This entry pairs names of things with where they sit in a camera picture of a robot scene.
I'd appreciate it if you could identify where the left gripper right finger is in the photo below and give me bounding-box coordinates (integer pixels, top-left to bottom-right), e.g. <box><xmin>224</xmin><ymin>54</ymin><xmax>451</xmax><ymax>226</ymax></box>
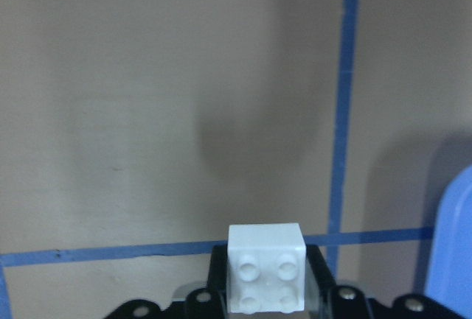
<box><xmin>305</xmin><ymin>245</ymin><xmax>462</xmax><ymax>319</ymax></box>

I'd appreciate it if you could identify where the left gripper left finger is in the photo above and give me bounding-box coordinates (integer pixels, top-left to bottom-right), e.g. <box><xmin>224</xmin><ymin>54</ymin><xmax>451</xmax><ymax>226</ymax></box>
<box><xmin>106</xmin><ymin>245</ymin><xmax>228</xmax><ymax>319</ymax></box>

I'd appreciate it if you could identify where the white block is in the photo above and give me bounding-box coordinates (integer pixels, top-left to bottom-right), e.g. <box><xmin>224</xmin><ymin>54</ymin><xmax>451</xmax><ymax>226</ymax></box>
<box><xmin>226</xmin><ymin>223</ymin><xmax>307</xmax><ymax>315</ymax></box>

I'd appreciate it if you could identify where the blue plastic tray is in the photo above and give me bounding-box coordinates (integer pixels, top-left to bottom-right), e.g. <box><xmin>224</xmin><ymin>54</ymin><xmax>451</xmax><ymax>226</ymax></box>
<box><xmin>425</xmin><ymin>166</ymin><xmax>471</xmax><ymax>318</ymax></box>

